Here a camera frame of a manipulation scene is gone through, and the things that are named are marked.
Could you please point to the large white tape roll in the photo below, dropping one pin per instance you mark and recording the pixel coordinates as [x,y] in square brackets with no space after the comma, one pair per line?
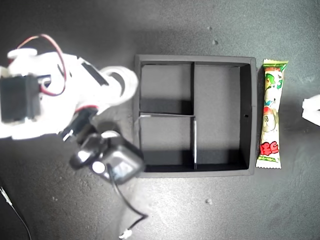
[131,82]

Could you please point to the small white tape roll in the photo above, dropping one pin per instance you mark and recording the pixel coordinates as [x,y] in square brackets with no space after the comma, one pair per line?
[110,135]

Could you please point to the green printed snack bar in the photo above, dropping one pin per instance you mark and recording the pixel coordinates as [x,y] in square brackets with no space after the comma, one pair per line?
[271,112]

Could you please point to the black tray with wells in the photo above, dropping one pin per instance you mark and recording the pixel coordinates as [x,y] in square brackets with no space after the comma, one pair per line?
[217,112]

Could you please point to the black camera box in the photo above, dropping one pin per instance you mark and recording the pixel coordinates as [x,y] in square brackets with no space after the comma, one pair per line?
[122,160]

